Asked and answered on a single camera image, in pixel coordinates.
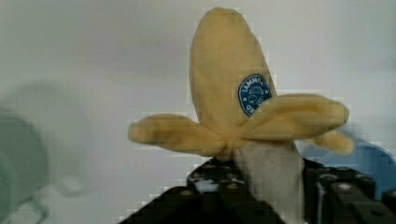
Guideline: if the yellow plush banana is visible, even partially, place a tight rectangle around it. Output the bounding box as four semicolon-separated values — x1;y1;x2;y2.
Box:
128;7;353;224

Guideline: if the blue bowl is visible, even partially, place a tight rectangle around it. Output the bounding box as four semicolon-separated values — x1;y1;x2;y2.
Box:
298;133;396;200

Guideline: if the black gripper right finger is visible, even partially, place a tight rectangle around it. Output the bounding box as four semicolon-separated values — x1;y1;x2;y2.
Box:
303;159;396;224

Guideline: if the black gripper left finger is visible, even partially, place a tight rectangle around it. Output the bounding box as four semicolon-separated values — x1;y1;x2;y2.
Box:
119;159;285;224

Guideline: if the green mug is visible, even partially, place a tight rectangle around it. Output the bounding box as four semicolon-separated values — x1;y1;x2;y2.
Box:
0;107;49;224

